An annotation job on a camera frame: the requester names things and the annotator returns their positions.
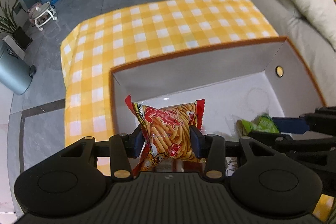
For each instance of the red shrimp stick snack bag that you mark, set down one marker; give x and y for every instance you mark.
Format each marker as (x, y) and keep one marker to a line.
(166, 131)

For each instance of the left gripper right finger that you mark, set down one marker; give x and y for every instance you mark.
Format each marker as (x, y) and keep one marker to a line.
(212, 148)

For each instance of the green raisin snack bag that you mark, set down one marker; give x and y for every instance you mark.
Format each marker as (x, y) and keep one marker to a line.
(262, 123)

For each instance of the white small stool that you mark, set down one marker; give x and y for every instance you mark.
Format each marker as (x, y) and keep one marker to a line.
(41, 14)

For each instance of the beige cushion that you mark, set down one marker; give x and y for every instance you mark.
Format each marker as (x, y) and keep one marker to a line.
(307, 1)

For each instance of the beige sofa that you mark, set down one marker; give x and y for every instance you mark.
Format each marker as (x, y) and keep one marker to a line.
(315, 50)

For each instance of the orange cardboard box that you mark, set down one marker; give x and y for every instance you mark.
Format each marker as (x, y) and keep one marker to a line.
(236, 80)

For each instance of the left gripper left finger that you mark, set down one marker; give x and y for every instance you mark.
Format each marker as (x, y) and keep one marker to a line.
(123, 147)

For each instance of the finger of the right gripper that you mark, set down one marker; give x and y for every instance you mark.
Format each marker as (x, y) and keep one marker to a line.
(291, 125)

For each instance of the yellow checkered tablecloth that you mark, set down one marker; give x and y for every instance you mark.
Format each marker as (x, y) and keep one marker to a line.
(123, 36)

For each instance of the potted green plant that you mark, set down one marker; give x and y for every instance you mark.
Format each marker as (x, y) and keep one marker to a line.
(9, 25)

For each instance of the grey metal trash bin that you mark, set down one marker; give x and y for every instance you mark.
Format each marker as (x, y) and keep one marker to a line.
(15, 74)

